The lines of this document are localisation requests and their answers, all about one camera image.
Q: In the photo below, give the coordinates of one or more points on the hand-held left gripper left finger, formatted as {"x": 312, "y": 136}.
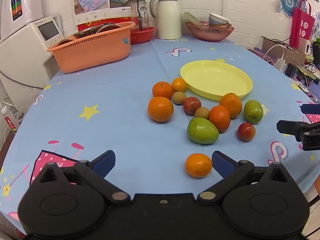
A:
{"x": 106, "y": 161}

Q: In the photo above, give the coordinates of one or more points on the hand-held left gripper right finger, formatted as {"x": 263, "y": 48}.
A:
{"x": 221, "y": 162}

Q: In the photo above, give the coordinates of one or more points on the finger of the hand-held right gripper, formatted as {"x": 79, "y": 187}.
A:
{"x": 311, "y": 109}
{"x": 290, "y": 128}

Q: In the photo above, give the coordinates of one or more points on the red apple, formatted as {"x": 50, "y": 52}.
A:
{"x": 192, "y": 105}
{"x": 246, "y": 132}

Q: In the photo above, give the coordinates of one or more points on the green mango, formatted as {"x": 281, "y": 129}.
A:
{"x": 253, "y": 111}
{"x": 202, "y": 131}

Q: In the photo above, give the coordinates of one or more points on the brown kiwi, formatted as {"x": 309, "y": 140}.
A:
{"x": 202, "y": 113}
{"x": 179, "y": 97}

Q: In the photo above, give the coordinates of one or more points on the yellow plastic plate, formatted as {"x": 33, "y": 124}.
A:
{"x": 215, "y": 78}

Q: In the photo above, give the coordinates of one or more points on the small orange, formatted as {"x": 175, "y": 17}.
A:
{"x": 179, "y": 85}

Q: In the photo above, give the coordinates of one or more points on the blue printed tablecloth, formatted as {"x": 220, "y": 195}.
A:
{"x": 112, "y": 130}

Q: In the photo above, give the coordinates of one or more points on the black power adapter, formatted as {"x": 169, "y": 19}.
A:
{"x": 290, "y": 70}

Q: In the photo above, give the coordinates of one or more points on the white power adapter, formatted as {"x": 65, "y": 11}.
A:
{"x": 281, "y": 66}

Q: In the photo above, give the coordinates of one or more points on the white box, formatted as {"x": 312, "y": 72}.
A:
{"x": 305, "y": 45}

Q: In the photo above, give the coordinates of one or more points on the cardboard box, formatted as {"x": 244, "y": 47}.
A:
{"x": 275, "y": 48}

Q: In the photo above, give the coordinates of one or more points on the red gift bag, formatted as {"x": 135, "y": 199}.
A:
{"x": 301, "y": 26}

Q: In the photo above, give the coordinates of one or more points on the white red-label bottle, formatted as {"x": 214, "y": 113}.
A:
{"x": 11, "y": 123}

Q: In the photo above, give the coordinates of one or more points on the orange plastic basket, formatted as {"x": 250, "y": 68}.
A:
{"x": 92, "y": 52}

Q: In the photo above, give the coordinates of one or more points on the blue paper fan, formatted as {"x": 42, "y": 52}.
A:
{"x": 287, "y": 1}

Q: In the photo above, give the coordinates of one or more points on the patterned small bowl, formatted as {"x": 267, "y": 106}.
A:
{"x": 226, "y": 25}

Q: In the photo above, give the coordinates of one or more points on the copper coloured bowl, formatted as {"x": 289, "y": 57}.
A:
{"x": 210, "y": 33}

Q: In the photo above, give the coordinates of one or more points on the small red plastic basket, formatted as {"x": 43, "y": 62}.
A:
{"x": 141, "y": 36}

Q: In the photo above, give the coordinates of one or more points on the white appliance with screen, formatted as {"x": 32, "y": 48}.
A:
{"x": 25, "y": 60}

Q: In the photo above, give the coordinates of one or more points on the metal pot lids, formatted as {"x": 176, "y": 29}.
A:
{"x": 100, "y": 28}

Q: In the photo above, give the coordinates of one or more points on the white dish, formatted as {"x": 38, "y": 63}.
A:
{"x": 193, "y": 18}

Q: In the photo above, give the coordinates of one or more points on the clear glass pitcher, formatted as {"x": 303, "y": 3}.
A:
{"x": 143, "y": 17}

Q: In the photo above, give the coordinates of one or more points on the white thermos jug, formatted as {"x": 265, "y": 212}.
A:
{"x": 168, "y": 17}

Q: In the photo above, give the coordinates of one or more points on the white water purifier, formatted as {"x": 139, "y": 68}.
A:
{"x": 22, "y": 2}

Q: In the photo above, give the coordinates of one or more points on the wall calendar poster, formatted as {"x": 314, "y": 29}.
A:
{"x": 100, "y": 2}

